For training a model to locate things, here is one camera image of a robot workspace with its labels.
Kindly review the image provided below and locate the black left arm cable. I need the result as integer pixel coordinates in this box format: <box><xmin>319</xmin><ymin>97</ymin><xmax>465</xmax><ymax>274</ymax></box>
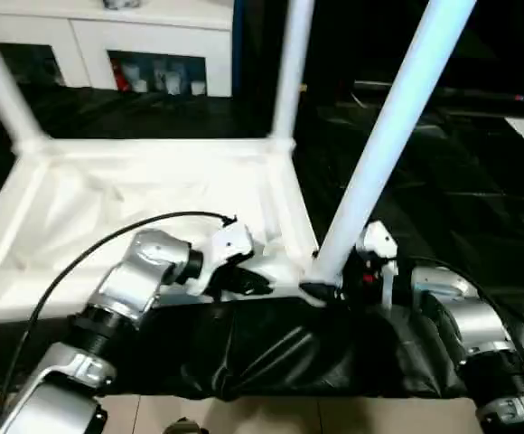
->
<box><xmin>0</xmin><ymin>212</ymin><xmax>239</xmax><ymax>428</ymax></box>

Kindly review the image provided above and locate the white glass-door cabinet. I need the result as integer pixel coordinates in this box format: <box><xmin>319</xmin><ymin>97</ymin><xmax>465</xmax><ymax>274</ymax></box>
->
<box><xmin>0</xmin><ymin>0</ymin><xmax>236</xmax><ymax>99</ymax></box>

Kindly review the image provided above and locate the black plastic mat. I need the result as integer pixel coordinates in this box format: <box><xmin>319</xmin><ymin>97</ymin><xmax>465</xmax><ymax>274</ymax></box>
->
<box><xmin>0</xmin><ymin>86</ymin><xmax>524</xmax><ymax>399</ymax></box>

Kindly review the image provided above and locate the white plastic table leg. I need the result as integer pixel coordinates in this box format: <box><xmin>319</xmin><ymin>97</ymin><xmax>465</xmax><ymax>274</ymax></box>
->
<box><xmin>0</xmin><ymin>36</ymin><xmax>48</xmax><ymax>156</ymax></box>
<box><xmin>269</xmin><ymin>0</ymin><xmax>316</xmax><ymax>152</ymax></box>
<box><xmin>310</xmin><ymin>0</ymin><xmax>478</xmax><ymax>287</ymax></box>

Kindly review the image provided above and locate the white plastic table top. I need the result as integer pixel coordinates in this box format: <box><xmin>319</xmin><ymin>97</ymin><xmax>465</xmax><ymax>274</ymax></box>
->
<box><xmin>0</xmin><ymin>136</ymin><xmax>323</xmax><ymax>328</ymax></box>

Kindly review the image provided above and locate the dark patterned jar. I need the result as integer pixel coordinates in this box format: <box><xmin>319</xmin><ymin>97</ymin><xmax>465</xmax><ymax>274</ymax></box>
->
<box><xmin>99</xmin><ymin>0</ymin><xmax>145</xmax><ymax>11</ymax></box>

